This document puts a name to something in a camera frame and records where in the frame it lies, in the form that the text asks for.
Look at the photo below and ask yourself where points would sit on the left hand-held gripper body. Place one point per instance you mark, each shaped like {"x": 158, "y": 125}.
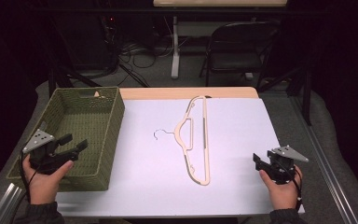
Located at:
{"x": 45, "y": 157}

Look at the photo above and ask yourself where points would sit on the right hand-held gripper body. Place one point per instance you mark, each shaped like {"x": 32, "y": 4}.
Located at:
{"x": 282, "y": 166}

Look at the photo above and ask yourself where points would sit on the green woven basket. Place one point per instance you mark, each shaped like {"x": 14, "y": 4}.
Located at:
{"x": 84, "y": 124}

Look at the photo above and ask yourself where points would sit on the beige clothes hanger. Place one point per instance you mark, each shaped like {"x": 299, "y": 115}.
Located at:
{"x": 195, "y": 140}

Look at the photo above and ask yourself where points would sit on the person's right hand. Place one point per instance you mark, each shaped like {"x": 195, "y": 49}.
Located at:
{"x": 281, "y": 193}

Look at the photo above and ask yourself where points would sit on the person's left hand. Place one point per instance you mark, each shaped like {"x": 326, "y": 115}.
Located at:
{"x": 43, "y": 186}

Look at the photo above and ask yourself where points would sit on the white table sheet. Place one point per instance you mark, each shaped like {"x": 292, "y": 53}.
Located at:
{"x": 245, "y": 140}

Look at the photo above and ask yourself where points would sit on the black metal stand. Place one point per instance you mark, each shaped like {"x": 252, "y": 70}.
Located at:
{"x": 301, "y": 90}
{"x": 65, "y": 77}

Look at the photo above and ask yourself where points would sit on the dark equipment box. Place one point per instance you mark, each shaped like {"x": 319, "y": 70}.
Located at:
{"x": 84, "y": 40}

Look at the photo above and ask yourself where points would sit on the black folding chair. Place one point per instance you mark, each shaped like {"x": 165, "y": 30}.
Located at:
{"x": 239, "y": 53}

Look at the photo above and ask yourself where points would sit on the white background table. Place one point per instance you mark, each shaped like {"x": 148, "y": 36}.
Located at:
{"x": 175, "y": 46}

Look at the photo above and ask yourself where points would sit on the aluminium rail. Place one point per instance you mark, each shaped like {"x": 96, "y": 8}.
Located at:
{"x": 326, "y": 168}
{"x": 4, "y": 203}

